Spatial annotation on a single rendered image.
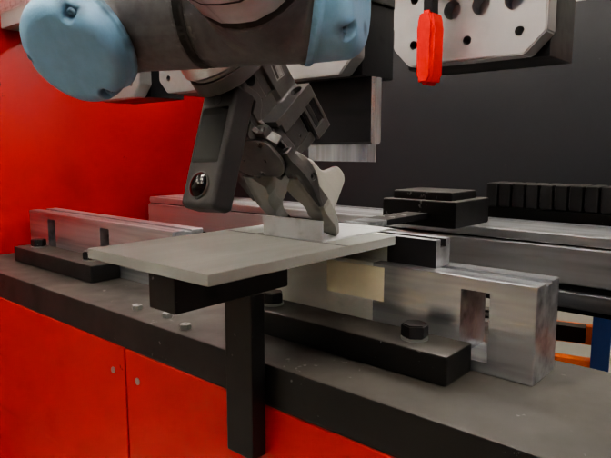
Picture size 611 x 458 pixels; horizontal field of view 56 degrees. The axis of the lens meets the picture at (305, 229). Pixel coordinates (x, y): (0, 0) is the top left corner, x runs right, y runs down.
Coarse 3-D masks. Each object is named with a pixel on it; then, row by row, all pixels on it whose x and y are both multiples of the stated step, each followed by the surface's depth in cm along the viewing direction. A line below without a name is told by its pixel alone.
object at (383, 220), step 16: (400, 192) 85; (416, 192) 84; (432, 192) 82; (448, 192) 81; (464, 192) 83; (384, 208) 86; (400, 208) 85; (416, 208) 83; (432, 208) 81; (448, 208) 80; (464, 208) 81; (480, 208) 85; (368, 224) 71; (384, 224) 73; (416, 224) 83; (432, 224) 81; (448, 224) 80; (464, 224) 81
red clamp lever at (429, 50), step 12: (432, 0) 51; (432, 12) 51; (420, 24) 52; (432, 24) 51; (420, 36) 52; (432, 36) 51; (420, 48) 52; (432, 48) 51; (420, 60) 52; (432, 60) 51; (420, 72) 52; (432, 72) 52; (432, 84) 53
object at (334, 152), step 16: (336, 80) 67; (352, 80) 66; (368, 80) 64; (320, 96) 69; (336, 96) 67; (352, 96) 66; (368, 96) 64; (336, 112) 68; (352, 112) 66; (368, 112) 65; (336, 128) 68; (352, 128) 66; (368, 128) 65; (320, 144) 71; (336, 144) 69; (352, 144) 68; (368, 144) 66; (320, 160) 71; (336, 160) 69; (352, 160) 68; (368, 160) 66
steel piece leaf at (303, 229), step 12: (264, 216) 64; (276, 216) 62; (264, 228) 64; (276, 228) 63; (288, 228) 61; (300, 228) 60; (312, 228) 59; (348, 228) 68; (360, 228) 68; (312, 240) 59; (324, 240) 59
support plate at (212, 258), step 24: (168, 240) 60; (192, 240) 60; (216, 240) 60; (240, 240) 60; (264, 240) 60; (288, 240) 60; (336, 240) 60; (360, 240) 60; (384, 240) 61; (120, 264) 52; (144, 264) 49; (168, 264) 47; (192, 264) 47; (216, 264) 47; (240, 264) 47; (264, 264) 48; (288, 264) 50
